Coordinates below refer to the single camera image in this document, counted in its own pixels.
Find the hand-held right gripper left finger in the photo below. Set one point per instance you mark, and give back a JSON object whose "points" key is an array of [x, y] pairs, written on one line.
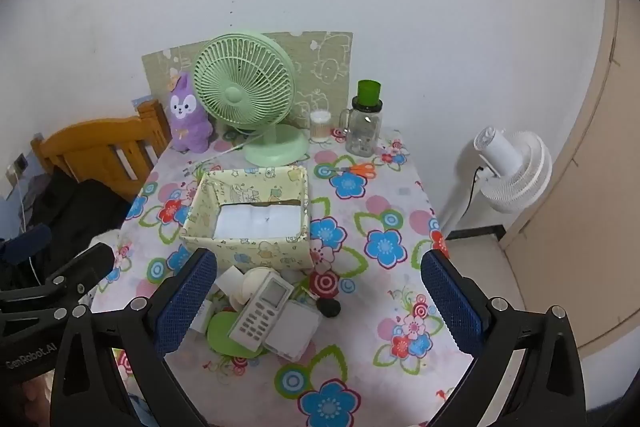
{"points": [[185, 302]]}

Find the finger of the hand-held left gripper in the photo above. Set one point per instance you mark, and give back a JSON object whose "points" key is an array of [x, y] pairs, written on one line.
{"points": [[95, 259], [45, 317]]}

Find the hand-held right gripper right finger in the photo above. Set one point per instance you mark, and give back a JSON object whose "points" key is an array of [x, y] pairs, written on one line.
{"points": [[452, 307]]}

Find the green rounded case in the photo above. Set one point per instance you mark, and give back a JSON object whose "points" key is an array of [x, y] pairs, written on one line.
{"points": [[220, 332]]}

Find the round cream box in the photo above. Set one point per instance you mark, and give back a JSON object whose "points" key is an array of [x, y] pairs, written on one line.
{"points": [[254, 282]]}

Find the white remote control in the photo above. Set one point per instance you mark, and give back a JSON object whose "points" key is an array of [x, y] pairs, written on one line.
{"points": [[260, 307]]}

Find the printed storage box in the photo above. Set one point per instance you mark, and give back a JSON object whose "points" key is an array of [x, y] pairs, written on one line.
{"points": [[250, 252]]}

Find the clear plastic box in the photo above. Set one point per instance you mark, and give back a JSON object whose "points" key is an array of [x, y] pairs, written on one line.
{"points": [[295, 327]]}

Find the dark blue cloth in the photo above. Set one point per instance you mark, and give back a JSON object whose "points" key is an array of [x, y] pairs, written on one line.
{"points": [[25, 242]]}

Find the small black object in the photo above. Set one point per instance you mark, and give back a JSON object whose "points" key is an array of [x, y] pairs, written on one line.
{"points": [[328, 307]]}

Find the white standing fan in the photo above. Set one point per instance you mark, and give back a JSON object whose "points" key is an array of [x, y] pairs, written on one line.
{"points": [[515, 167]]}

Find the light blue box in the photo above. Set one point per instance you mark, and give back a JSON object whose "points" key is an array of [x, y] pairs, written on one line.
{"points": [[141, 100]]}

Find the purple plush toy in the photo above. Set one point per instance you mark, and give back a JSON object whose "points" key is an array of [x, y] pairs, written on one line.
{"points": [[187, 117]]}

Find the green desk fan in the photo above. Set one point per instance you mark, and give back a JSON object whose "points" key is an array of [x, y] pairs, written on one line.
{"points": [[275, 152]]}

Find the glass mug jar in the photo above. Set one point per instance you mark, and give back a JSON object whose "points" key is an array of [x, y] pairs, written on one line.
{"points": [[362, 132]]}

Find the cotton swab jar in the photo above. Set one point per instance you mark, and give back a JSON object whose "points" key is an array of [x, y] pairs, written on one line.
{"points": [[320, 127]]}

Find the green plastic cup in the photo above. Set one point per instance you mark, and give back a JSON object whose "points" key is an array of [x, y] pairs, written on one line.
{"points": [[369, 92]]}

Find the printed cardboard panel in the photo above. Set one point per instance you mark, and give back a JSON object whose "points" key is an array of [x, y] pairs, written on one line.
{"points": [[325, 57]]}

